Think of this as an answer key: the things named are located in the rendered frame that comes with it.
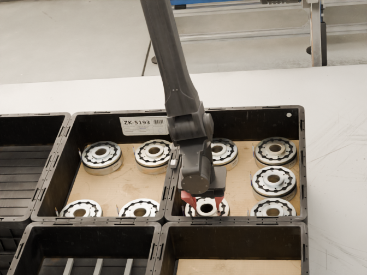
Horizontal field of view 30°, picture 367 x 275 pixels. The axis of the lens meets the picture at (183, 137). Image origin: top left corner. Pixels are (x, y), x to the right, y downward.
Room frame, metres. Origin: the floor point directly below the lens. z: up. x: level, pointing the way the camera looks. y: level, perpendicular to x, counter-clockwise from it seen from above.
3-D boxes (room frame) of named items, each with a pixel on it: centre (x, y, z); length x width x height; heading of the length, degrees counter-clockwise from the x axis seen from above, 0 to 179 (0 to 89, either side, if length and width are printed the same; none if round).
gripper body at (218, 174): (1.11, -0.03, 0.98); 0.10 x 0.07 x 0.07; 78
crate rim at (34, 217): (1.26, 0.17, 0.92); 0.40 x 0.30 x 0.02; 167
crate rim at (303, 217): (1.19, -0.12, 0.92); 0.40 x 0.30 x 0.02; 167
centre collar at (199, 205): (1.11, -0.03, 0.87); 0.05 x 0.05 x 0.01
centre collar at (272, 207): (1.07, -0.17, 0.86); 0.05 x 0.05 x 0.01
